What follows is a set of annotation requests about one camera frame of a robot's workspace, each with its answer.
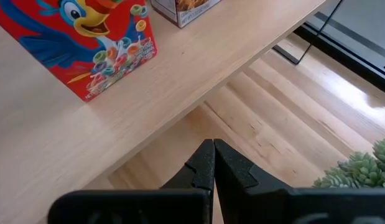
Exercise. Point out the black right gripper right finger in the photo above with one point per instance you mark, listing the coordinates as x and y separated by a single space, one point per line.
248 202

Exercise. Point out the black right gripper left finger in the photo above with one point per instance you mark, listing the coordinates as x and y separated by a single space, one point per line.
201 174

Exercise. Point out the pink cereal box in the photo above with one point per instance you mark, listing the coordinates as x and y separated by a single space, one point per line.
195 14

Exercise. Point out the red Froot Loops cereal box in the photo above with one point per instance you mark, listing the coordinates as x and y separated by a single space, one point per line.
39 46

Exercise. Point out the round pale green succulent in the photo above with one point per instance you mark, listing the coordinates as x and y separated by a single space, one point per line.
360 171

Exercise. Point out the black aluminium table frame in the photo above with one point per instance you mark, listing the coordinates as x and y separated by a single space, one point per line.
350 56

